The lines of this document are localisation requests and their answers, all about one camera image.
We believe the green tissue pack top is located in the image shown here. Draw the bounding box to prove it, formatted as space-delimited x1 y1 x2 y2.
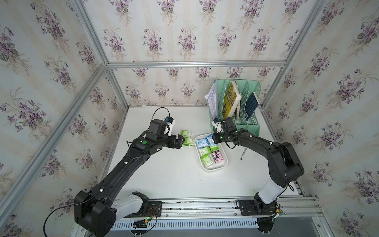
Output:
181 130 192 138

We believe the light blue tissue pack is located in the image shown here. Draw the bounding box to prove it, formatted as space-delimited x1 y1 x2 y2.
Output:
196 138 209 149
206 134 217 147

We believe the pink tissue pack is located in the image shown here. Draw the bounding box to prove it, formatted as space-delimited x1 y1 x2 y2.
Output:
211 151 224 164

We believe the white plastic storage box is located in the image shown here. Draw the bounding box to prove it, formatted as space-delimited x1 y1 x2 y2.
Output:
195 133 228 172

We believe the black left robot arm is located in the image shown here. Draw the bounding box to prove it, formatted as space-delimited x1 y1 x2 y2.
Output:
74 117 185 237

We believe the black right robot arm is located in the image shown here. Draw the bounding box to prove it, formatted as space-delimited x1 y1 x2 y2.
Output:
212 118 305 208

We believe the red capped pen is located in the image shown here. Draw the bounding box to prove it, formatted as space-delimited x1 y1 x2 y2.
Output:
240 148 247 160

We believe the mint green desk organizer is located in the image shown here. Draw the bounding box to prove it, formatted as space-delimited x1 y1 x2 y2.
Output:
209 79 261 136

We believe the yellow book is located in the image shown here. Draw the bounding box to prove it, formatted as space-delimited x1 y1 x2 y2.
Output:
222 80 242 119

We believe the dark blue notebook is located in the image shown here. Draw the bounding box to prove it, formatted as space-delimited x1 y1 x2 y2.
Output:
244 92 259 120

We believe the white paper stack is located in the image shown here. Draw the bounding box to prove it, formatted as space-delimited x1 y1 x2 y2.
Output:
204 79 219 120

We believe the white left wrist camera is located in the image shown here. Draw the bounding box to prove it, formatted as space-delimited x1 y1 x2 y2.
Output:
164 116 175 136

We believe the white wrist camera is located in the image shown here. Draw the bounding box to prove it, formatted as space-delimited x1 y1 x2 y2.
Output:
164 116 175 136
212 118 223 133

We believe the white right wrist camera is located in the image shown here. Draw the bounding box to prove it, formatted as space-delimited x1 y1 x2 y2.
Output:
212 118 223 133

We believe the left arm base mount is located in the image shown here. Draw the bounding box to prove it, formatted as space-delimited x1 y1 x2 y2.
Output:
124 200 163 218

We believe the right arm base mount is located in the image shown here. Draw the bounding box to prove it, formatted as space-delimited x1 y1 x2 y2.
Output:
236 199 281 216

